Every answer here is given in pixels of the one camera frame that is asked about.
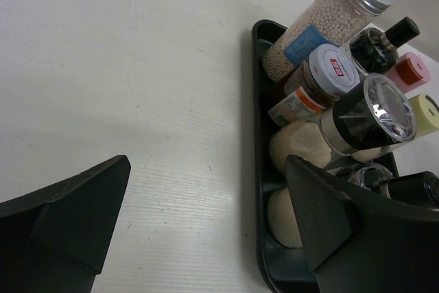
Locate black lid white powder jar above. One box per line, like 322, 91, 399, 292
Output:
267, 163, 438, 248

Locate tall jar white beads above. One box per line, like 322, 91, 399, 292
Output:
261, 0, 393, 82

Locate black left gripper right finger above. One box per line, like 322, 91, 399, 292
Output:
285, 156, 438, 292

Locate yellow lid bottle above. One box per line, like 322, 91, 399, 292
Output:
353, 93, 439, 163

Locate black rectangular tray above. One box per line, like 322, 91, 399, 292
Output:
252, 20, 320, 292

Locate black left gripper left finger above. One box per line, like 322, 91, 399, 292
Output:
1, 155, 131, 292

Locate black knob lid spice jar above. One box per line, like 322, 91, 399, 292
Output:
342, 16, 420, 75

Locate pink lid glass jar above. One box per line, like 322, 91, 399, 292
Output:
385, 52, 431, 94

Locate black top grinder bottle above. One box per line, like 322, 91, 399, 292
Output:
268, 72, 418, 176

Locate orange label sauce jar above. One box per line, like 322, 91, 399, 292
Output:
265, 44, 360, 127

